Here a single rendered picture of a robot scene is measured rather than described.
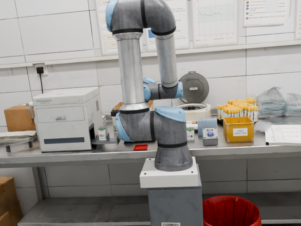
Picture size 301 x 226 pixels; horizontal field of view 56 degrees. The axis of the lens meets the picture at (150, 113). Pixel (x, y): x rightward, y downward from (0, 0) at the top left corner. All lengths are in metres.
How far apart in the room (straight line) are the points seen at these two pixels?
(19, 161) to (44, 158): 0.14
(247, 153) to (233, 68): 0.77
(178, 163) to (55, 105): 0.74
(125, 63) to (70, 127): 0.59
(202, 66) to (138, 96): 1.01
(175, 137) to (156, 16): 0.44
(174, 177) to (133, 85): 0.37
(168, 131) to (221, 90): 1.05
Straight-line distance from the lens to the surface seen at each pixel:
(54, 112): 1.53
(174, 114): 1.04
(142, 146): 1.48
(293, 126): 1.73
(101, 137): 1.50
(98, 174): 2.30
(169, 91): 1.27
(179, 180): 1.05
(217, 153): 1.42
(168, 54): 1.15
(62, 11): 2.16
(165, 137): 1.05
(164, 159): 1.07
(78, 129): 1.50
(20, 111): 2.02
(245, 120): 1.59
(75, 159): 1.52
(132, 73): 1.05
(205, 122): 1.53
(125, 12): 1.05
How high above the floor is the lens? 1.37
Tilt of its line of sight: 13 degrees down
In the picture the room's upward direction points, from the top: 5 degrees counter-clockwise
